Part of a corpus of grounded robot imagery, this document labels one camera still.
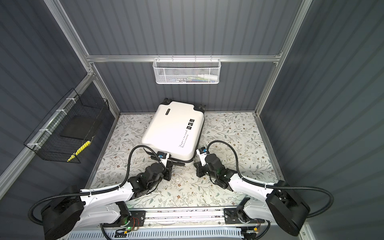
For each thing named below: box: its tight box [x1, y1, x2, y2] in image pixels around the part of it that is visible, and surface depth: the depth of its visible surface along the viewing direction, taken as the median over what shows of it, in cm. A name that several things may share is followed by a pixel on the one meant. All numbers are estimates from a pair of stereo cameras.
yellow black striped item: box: [66, 140, 91, 162], surface depth 71 cm
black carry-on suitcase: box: [142, 98, 206, 167], surface depth 86 cm
